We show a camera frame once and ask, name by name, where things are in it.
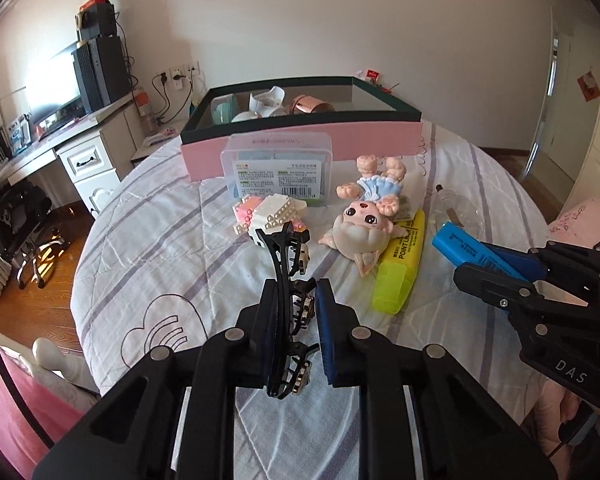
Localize pig doll figurine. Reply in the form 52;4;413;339
319;155;409;279

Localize small clear bottle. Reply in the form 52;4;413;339
432;185;481;234

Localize blue marker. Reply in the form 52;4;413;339
432;222;527;282

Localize door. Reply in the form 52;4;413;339
525;7;600;182

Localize orange cap bottle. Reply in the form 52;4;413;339
134;89;156;131

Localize teal tape dispenser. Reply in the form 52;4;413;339
211;95;239;126

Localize black speaker box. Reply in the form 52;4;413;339
75;2;117;44

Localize black computer monitor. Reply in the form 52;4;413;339
29;40;87;127

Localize pink flat case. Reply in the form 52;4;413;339
142;127;179;147

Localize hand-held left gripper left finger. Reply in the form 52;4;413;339
32;278;282;480

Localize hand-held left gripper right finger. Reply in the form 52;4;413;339
315;278;559;480

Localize yellow highlighter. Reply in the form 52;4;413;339
371;209;426;315

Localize red door ornament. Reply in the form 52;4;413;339
577;72;600;101

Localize white wall sockets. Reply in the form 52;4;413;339
169;60;201;92

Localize black power cable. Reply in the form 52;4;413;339
152;71;175;124

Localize white low cabinet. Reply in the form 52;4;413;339
129;121;192;167

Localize pink printed quilt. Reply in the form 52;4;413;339
545;197;600;262

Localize black office chair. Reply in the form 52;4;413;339
0;180;72;292

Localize white desk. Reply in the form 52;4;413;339
0;92;144;222

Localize black hair clip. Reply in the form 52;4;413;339
255;220;315;401

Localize white pink block toy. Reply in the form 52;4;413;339
231;195;311;247

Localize rose gold cup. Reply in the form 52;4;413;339
287;93;336;116

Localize pink cardboard box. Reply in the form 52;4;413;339
181;76;424;182

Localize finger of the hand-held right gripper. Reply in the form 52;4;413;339
489;241;600;302
452;261;600;327

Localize black computer tower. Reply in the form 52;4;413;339
72;37;131;115

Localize blue label box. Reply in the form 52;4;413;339
7;115;34;156

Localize pink bed blanket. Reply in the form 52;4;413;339
0;345;89;480

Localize clear plastic box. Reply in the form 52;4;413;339
221;133;334;206

